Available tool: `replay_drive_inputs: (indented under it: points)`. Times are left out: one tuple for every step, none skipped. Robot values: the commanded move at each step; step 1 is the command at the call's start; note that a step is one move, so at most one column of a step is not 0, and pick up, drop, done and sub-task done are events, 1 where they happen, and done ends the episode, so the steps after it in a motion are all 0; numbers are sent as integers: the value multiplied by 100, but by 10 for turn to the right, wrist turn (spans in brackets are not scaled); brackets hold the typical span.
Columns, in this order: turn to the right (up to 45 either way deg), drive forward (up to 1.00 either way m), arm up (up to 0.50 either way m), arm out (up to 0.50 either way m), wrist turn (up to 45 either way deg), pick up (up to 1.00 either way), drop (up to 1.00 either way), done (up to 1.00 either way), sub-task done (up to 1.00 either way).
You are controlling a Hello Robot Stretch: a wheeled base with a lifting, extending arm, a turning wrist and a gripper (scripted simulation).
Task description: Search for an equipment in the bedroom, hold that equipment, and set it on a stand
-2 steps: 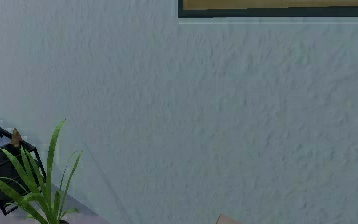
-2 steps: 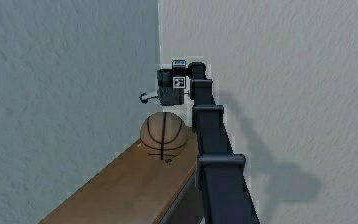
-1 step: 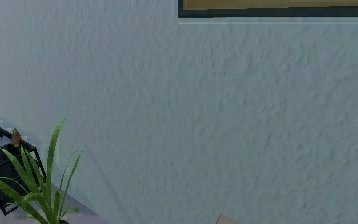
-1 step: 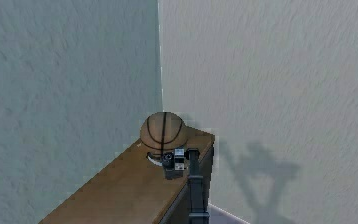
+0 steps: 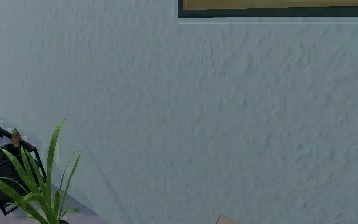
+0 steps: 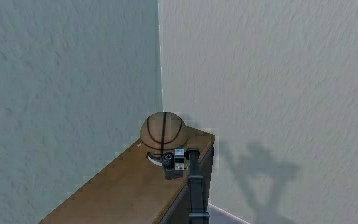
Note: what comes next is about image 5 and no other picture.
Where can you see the black stand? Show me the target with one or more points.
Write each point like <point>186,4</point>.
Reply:
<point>2,166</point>

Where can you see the green house plant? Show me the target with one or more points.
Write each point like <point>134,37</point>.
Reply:
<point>48,186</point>

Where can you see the small brown figurine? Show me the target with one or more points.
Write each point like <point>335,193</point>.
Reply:
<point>16,137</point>

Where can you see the dark framed wall picture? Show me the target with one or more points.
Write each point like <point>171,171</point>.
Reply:
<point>273,10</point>

